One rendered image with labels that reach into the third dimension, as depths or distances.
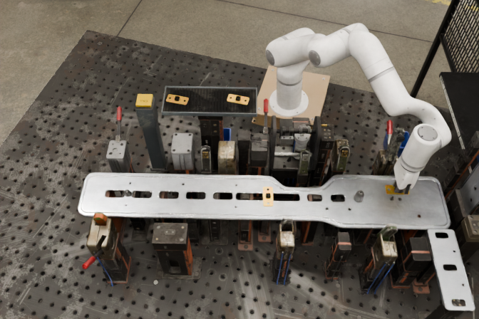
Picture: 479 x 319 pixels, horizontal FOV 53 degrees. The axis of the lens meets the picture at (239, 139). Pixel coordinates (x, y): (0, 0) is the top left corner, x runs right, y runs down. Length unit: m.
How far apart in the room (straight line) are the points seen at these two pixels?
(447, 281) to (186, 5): 3.14
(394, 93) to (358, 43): 0.20
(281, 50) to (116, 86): 1.02
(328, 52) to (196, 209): 0.74
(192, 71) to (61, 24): 1.84
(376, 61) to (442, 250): 0.72
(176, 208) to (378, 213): 0.75
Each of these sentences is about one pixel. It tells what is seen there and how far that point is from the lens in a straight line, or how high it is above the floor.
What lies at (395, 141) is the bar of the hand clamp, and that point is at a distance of 1.85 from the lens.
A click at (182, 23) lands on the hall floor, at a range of 4.04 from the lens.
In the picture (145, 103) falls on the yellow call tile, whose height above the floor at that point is 1.16.
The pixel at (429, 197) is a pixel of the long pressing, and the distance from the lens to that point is 1.95.
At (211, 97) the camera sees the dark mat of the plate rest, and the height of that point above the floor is 1.16.
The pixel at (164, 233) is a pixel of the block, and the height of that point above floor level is 1.03.
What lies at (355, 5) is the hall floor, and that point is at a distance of 4.32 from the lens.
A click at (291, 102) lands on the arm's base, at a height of 0.87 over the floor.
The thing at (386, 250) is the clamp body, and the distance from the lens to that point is 1.74.
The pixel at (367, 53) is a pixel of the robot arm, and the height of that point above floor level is 1.53.
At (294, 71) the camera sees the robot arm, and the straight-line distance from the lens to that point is 2.14.
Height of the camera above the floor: 2.57
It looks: 54 degrees down
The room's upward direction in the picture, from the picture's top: 1 degrees clockwise
